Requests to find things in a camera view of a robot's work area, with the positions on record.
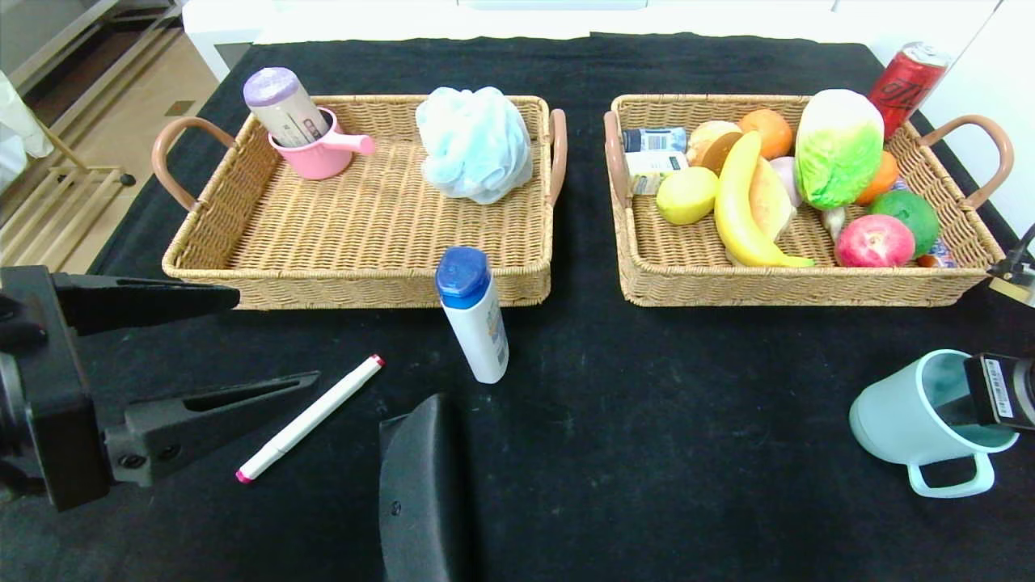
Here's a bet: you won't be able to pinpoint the red apple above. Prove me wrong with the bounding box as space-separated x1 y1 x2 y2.
834 213 917 268

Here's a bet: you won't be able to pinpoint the yellow lemon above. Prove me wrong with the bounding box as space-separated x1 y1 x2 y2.
656 167 720 226

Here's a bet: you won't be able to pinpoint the golden bread loaf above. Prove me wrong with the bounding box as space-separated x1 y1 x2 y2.
748 158 799 243

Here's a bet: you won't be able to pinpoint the small orange fruit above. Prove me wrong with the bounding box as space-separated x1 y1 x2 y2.
855 150 900 207

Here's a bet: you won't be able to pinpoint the light teal mug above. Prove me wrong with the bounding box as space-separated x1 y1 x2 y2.
849 349 1021 499

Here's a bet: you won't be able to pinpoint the white bottle blue cap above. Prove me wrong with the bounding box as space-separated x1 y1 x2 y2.
435 246 510 385

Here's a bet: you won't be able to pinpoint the small blue labelled bottle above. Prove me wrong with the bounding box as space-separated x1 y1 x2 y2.
621 127 689 154

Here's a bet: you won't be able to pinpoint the green round fruit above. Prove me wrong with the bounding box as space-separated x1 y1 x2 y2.
867 188 941 258

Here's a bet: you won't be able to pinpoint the wooden rolling rack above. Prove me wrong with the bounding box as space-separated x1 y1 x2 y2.
0 113 138 247

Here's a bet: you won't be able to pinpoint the light blue bath loofah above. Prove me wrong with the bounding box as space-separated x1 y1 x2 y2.
415 86 534 205

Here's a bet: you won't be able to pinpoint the wicker basket with toiletries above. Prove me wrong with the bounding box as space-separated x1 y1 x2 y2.
152 95 568 311

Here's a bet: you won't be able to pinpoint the white juice carton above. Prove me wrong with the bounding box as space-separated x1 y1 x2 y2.
625 150 688 197

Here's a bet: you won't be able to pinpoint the pink round bun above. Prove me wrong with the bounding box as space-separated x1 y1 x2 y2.
686 120 745 176

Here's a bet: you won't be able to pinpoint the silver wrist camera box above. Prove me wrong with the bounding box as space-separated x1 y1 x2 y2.
986 257 1035 308

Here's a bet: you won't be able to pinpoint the green white napa cabbage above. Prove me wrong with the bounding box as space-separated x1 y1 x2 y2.
794 89 885 211

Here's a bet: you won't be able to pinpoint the grey metal shelf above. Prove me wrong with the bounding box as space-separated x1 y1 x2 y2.
0 0 183 106

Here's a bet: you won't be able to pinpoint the red soda can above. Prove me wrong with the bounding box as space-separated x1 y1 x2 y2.
867 42 951 137

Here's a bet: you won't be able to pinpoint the pink plastic cup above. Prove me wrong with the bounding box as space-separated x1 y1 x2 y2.
268 107 377 181

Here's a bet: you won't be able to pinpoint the black curved plastic object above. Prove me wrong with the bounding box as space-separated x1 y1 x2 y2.
378 393 474 582

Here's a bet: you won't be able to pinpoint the pale pink onion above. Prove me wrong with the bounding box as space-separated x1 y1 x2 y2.
775 156 803 207

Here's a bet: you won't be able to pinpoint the wicker basket with food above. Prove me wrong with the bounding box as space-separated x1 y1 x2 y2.
602 93 1014 308

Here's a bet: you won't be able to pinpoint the purple capped bottle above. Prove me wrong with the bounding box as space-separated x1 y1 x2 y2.
243 67 332 149

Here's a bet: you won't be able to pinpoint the yellow banana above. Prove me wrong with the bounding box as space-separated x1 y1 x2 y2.
714 131 816 269

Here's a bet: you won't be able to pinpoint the white hanging cloth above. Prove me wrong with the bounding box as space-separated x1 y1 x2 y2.
0 69 53 160

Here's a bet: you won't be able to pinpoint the white marker pink ends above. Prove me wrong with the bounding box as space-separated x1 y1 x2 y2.
234 353 386 485

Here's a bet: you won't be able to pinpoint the black table cloth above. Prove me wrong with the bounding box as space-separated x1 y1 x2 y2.
0 32 1035 582

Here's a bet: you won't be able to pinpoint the colourful snack wrapper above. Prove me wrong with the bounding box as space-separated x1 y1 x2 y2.
918 238 957 269

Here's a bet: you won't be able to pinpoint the large orange fruit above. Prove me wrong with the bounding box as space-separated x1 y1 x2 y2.
740 109 794 160

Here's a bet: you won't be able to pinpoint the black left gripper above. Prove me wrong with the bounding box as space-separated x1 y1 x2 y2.
0 265 321 512

